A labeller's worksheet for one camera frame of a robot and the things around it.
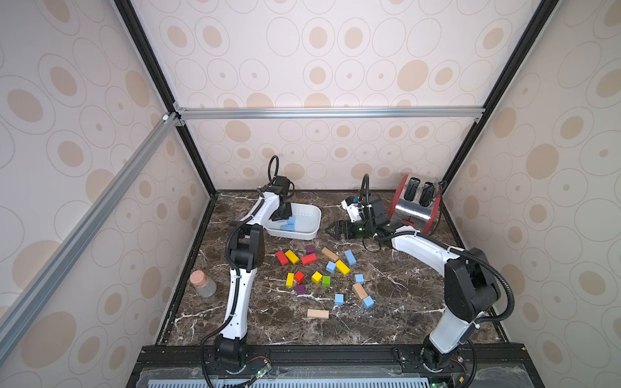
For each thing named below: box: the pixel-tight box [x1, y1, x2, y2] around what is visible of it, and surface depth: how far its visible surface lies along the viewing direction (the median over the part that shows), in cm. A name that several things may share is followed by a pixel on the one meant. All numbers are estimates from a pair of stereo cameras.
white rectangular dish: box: [263, 202, 322, 241], surface depth 108 cm
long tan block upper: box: [321, 247, 340, 263], surface depth 99 cm
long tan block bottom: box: [307, 308, 330, 319], surface depth 84 cm
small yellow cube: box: [311, 270, 323, 285], surface depth 91 cm
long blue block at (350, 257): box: [344, 249, 357, 266], surface depth 97 cm
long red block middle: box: [300, 253, 317, 265], surface depth 98 cm
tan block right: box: [352, 282, 368, 300], surface depth 87 cm
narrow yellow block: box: [286, 272, 295, 287], surface depth 91 cm
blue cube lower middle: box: [334, 293, 344, 306], surface depth 86 cm
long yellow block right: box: [335, 259, 351, 276], surface depth 96 cm
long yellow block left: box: [284, 248, 300, 265], surface depth 99 cm
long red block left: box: [275, 250, 289, 266], surface depth 99 cm
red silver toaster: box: [388, 174, 442, 234], surface depth 94 cm
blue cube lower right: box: [362, 295, 376, 309], surface depth 85 cm
